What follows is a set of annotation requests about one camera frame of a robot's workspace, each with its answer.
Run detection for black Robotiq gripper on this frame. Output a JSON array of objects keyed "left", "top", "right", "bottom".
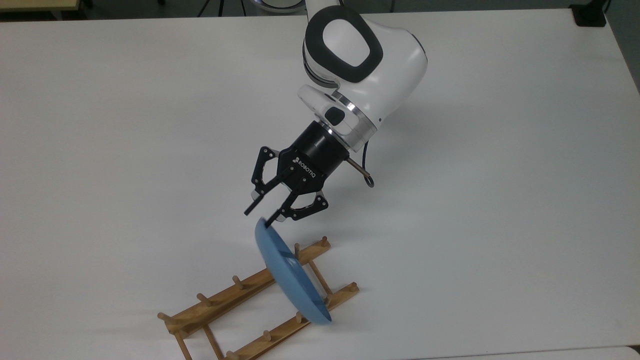
[{"left": 243, "top": 120, "right": 352, "bottom": 229}]

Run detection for blue plate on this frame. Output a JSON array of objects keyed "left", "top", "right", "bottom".
[{"left": 254, "top": 216, "right": 333, "bottom": 325}]

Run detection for wooden plate rack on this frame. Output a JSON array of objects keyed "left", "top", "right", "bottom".
[{"left": 157, "top": 236, "right": 360, "bottom": 360}]

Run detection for black tripod legs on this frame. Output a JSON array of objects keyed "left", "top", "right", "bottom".
[{"left": 197, "top": 0, "right": 249, "bottom": 19}]

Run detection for wooden side table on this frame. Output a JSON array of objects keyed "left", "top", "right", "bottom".
[{"left": 0, "top": 0, "right": 81, "bottom": 14}]

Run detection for black table clamp block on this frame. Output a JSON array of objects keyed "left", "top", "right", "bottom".
[{"left": 569, "top": 0, "right": 612, "bottom": 28}]

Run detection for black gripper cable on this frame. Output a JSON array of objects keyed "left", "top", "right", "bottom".
[{"left": 348, "top": 141, "right": 375, "bottom": 189}]

